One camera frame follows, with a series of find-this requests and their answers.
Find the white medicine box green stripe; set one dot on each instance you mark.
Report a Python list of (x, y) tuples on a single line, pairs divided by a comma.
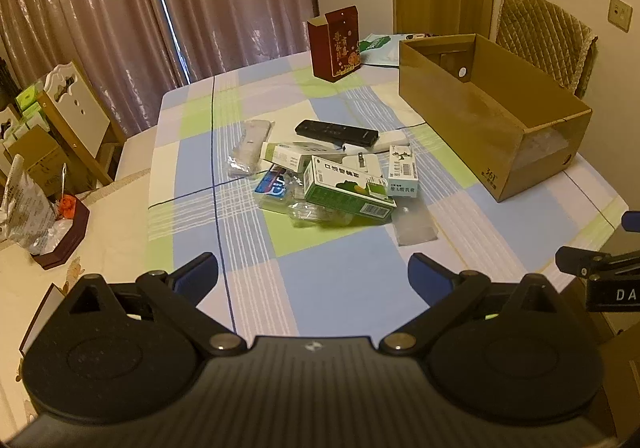
[(290, 156)]

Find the small brown cardboard box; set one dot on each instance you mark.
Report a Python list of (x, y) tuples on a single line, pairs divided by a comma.
[(37, 152)]

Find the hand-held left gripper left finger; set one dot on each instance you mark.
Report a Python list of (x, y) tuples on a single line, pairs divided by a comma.
[(197, 273)]

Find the green white printed bag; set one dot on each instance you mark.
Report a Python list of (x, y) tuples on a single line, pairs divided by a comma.
[(380, 50)]

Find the white wooden chair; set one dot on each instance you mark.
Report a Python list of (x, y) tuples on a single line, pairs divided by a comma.
[(75, 102)]

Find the clear packet with white item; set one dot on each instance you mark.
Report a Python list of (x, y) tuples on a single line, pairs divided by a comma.
[(250, 147)]

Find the white oblong case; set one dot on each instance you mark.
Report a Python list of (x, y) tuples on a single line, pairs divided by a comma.
[(392, 140)]

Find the black remote control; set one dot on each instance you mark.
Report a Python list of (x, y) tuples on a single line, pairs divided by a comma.
[(335, 131)]

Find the dark red box lid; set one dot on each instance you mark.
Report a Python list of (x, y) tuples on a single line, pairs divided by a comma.
[(37, 323)]

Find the pink sheer curtain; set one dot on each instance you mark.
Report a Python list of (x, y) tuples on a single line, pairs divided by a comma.
[(235, 2), (75, 27)]

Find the small white green medicine box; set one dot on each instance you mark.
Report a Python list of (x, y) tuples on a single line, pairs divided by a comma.
[(402, 170)]

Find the orange small item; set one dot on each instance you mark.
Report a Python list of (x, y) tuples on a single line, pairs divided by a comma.
[(65, 208)]

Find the cream embroidered tablecloth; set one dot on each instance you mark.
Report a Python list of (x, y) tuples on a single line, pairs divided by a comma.
[(115, 238)]

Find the clear packet with metal rack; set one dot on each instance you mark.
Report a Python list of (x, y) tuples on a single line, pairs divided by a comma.
[(320, 219)]

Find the beige wall socket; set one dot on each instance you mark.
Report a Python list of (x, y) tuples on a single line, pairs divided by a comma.
[(620, 13)]

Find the dark red tray with clutter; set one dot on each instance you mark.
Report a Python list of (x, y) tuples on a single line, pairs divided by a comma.
[(27, 213)]

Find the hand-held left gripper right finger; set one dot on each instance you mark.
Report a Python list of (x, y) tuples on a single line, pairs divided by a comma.
[(430, 278)]

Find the empty clear plastic packet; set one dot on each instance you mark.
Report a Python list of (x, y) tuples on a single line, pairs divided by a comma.
[(415, 225)]

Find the dark red gift box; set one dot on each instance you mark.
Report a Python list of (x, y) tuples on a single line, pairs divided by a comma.
[(335, 47)]

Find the blue floss box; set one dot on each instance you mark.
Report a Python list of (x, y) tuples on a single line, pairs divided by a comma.
[(272, 183)]

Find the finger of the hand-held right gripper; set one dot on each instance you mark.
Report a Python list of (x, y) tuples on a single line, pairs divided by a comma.
[(632, 221), (575, 260)]

